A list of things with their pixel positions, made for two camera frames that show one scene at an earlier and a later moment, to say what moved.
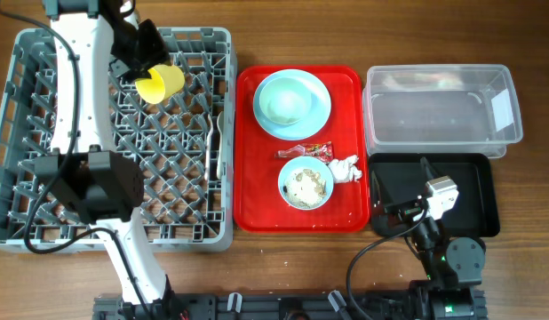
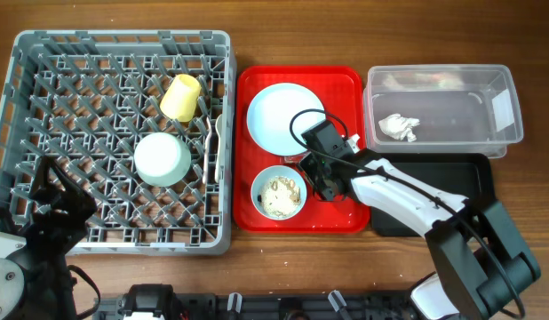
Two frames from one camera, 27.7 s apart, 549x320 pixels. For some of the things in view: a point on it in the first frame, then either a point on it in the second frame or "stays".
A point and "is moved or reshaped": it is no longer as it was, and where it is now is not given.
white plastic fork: (207, 156) stays
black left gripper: (157, 53) → (73, 228)
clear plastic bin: (443, 108) stays
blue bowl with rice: (306, 182) is moved or reshaped
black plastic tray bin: (396, 177) stays
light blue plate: (304, 129) → (271, 111)
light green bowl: (285, 100) → (163, 159)
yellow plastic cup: (164, 82) → (181, 100)
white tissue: (346, 170) is moved or reshaped
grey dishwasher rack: (186, 145) stays
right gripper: (402, 211) → (307, 162)
